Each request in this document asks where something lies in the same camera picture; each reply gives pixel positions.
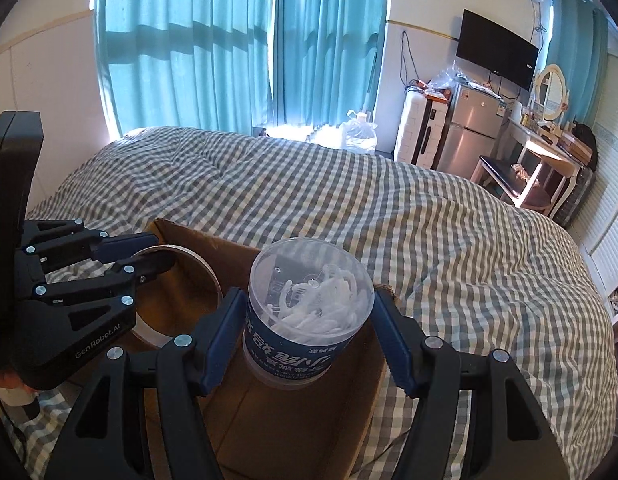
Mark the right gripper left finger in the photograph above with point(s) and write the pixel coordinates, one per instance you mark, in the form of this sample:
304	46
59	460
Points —
105	435

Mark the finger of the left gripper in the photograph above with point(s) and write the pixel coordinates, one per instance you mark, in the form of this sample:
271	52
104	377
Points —
114	290
50	245

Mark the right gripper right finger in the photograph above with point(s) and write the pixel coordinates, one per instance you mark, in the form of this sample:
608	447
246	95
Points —
508	437

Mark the tape roll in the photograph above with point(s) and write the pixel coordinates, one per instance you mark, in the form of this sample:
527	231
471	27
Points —
174	286

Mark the clear floss pick jar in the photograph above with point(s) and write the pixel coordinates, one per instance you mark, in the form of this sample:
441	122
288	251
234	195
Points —
307	299

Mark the checkered bed quilt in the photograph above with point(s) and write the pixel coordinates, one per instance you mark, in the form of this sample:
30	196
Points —
471	269

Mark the brown cardboard box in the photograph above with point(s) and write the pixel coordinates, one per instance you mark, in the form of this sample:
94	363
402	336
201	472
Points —
257	431

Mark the black cushioned stool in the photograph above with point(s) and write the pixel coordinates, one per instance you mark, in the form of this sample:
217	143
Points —
520	187

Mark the teal window curtain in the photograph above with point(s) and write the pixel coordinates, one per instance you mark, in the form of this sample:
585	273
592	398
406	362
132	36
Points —
237	65

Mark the white vanity table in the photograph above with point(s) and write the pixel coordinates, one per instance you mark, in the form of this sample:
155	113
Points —
558	171

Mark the clear water jug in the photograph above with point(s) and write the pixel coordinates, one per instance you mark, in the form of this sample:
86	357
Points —
358	134

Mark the black bag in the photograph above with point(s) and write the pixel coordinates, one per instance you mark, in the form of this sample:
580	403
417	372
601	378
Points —
584	133

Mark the silver refrigerator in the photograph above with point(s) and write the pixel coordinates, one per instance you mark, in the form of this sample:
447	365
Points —
471	129

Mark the white suitcase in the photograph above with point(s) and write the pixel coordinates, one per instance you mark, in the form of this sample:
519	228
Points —
420	127

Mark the oval vanity mirror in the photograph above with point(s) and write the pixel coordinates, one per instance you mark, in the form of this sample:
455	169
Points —
550	95

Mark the teal side curtain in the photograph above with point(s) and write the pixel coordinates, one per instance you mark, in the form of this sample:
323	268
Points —
579	46

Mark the black wall television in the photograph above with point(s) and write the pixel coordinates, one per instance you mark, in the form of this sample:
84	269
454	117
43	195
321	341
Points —
502	52

